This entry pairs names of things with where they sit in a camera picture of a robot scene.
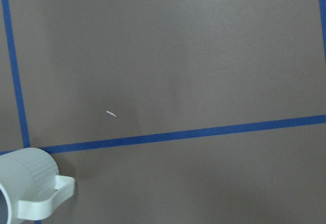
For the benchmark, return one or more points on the white ribbed mug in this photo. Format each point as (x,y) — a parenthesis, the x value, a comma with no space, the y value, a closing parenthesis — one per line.
(31,186)

